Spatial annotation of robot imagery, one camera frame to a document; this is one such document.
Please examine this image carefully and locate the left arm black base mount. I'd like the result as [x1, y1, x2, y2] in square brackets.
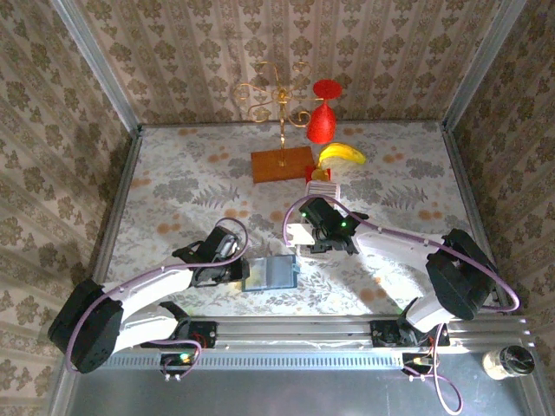
[140, 318, 219, 350]

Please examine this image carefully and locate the aluminium rail beam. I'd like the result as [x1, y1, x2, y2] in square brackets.
[125, 315, 537, 353]

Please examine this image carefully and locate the aluminium table side rail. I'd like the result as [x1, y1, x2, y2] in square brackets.
[441, 123, 512, 315]
[84, 127, 143, 296]

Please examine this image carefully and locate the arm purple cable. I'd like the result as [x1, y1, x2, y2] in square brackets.
[67, 217, 249, 374]
[282, 194, 520, 416]

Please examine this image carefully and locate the glass jar with black lid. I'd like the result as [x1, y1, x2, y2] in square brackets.
[482, 345, 536, 381]

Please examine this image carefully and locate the floral tablecloth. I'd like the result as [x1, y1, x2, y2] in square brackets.
[93, 120, 500, 317]

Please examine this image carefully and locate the yellow banana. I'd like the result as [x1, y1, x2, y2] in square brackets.
[317, 142, 368, 171]

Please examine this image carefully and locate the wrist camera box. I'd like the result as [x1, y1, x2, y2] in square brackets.
[214, 236, 240, 257]
[290, 222, 321, 247]

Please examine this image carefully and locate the blue card holder wallet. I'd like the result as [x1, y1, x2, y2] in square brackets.
[241, 254, 302, 293]

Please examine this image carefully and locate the aluminium frame post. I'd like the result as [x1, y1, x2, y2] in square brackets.
[49, 0, 143, 135]
[441, 0, 528, 131]

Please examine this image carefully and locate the gold stand with wooden base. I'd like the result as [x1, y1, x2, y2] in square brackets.
[232, 60, 326, 185]

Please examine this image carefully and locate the grey metal shelf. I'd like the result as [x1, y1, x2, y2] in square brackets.
[47, 366, 554, 416]

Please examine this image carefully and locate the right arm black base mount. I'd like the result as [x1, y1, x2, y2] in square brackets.
[371, 319, 450, 348]

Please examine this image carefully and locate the slotted grey cable duct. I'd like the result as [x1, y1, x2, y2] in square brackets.
[112, 348, 407, 370]

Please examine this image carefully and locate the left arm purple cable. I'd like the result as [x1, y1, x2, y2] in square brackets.
[67, 217, 249, 374]

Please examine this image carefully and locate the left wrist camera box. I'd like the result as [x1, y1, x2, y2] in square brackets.
[214, 236, 240, 257]

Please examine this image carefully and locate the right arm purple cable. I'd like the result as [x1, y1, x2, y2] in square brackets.
[282, 194, 520, 416]

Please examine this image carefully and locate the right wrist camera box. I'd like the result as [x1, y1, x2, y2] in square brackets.
[290, 222, 321, 247]

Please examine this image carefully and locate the small red block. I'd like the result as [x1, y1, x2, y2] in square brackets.
[304, 166, 333, 185]

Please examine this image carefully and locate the red wine glass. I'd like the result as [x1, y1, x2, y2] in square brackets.
[305, 79, 343, 145]

